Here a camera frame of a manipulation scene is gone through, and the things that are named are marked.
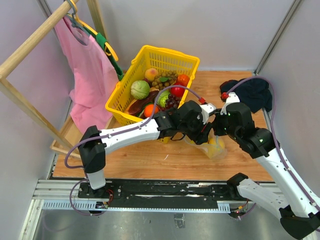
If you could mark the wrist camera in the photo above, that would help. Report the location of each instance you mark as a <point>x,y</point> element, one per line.
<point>206,110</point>
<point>229,98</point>

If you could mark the green grapes bunch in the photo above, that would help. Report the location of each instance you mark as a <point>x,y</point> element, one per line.
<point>164,80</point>

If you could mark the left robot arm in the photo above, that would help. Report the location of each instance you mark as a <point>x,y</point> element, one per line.
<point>191,120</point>

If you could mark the clear zip top bag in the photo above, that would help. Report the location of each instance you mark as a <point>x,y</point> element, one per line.
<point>204,147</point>

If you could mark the wooden clothes rack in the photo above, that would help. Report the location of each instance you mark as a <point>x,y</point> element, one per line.
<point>10,64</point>

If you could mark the yellow plastic basket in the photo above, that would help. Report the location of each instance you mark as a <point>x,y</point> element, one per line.
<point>160,58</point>

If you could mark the grey hanger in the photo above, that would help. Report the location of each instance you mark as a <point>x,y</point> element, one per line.
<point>76,27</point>

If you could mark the brown sweet potato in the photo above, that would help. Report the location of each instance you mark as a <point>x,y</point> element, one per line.
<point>137,106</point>

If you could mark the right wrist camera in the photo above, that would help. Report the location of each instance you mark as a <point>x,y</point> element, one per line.
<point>229,98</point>

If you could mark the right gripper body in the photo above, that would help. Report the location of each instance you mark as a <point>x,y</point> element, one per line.
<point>221,127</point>

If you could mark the yellow hanger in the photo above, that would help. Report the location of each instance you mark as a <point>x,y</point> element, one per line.
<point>75,14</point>

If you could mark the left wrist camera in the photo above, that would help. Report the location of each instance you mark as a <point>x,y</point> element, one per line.
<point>206,110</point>

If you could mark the pink shirt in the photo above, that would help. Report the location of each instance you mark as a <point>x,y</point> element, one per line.
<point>94,76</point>

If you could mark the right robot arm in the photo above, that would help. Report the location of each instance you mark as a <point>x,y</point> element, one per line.
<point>298,209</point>

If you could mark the green cabbage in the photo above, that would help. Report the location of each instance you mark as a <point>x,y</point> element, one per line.
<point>140,89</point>

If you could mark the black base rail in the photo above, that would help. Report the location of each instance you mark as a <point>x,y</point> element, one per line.
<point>161,194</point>

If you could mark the red apple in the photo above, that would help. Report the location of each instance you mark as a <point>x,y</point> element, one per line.
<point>177,91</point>

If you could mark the purple grapes bunch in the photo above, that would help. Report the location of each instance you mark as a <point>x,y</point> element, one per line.
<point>172,101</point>

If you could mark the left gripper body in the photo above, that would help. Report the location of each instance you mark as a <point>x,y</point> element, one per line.
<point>194,130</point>

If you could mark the orange persimmon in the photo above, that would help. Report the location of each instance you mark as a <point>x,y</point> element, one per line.
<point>183,79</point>

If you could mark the green custard apple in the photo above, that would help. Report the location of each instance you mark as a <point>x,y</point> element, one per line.
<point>161,101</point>

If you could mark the green garment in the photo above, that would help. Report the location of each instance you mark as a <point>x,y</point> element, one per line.
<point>108,50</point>

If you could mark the orange fruit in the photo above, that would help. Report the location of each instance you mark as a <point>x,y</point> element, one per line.
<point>149,109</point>

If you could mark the dark navy cloth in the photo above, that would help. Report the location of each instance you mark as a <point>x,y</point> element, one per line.
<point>255,94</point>

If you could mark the peach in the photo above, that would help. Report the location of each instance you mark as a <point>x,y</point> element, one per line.
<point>150,74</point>

